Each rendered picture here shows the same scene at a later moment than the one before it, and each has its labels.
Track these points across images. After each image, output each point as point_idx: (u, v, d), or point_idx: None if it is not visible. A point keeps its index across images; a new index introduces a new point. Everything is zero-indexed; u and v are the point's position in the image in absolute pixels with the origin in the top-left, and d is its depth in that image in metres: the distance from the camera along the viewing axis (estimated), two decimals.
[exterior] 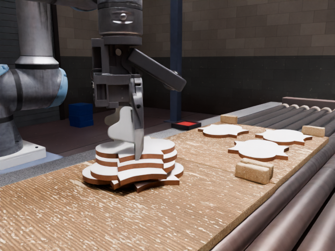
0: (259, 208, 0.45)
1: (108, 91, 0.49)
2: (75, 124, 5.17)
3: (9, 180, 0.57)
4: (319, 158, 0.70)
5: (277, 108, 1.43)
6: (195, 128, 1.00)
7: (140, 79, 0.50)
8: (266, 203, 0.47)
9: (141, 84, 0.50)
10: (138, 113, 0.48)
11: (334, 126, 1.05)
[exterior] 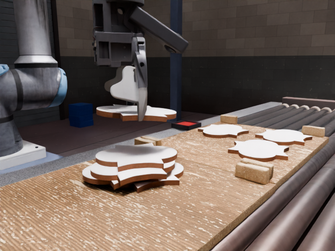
0: (259, 208, 0.45)
1: (111, 50, 0.48)
2: (75, 124, 5.17)
3: (9, 180, 0.57)
4: (319, 158, 0.70)
5: (277, 108, 1.43)
6: (195, 128, 1.00)
7: (143, 38, 0.49)
8: (266, 203, 0.47)
9: (144, 44, 0.49)
10: (141, 71, 0.47)
11: (334, 126, 1.05)
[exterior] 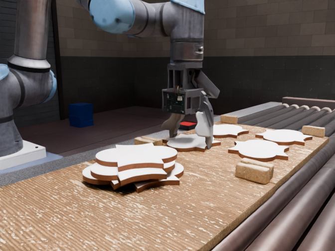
0: (259, 208, 0.45)
1: (190, 102, 0.66)
2: (75, 124, 5.17)
3: (9, 180, 0.57)
4: (319, 158, 0.70)
5: (277, 108, 1.43)
6: (195, 128, 1.00)
7: (203, 91, 0.70)
8: (266, 203, 0.47)
9: (205, 95, 0.70)
10: (211, 115, 0.68)
11: (334, 126, 1.05)
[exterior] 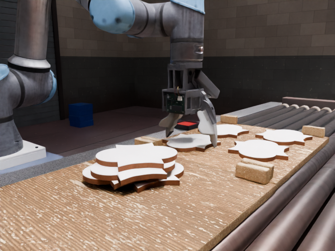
0: (259, 208, 0.45)
1: (190, 102, 0.66)
2: (75, 124, 5.17)
3: (9, 180, 0.57)
4: (319, 158, 0.70)
5: (277, 108, 1.43)
6: (195, 128, 1.00)
7: (203, 91, 0.70)
8: (266, 203, 0.47)
9: (205, 95, 0.70)
10: (213, 113, 0.68)
11: (334, 126, 1.05)
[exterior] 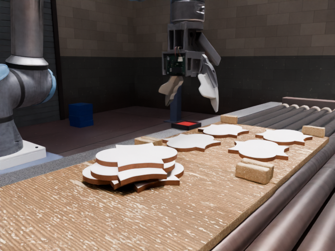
0: (259, 208, 0.45)
1: (191, 64, 0.64)
2: (75, 124, 5.17)
3: (9, 180, 0.57)
4: (319, 158, 0.70)
5: (277, 108, 1.43)
6: (195, 128, 1.00)
7: (204, 55, 0.68)
8: (266, 203, 0.47)
9: (206, 59, 0.68)
10: (214, 76, 0.66)
11: (334, 126, 1.05)
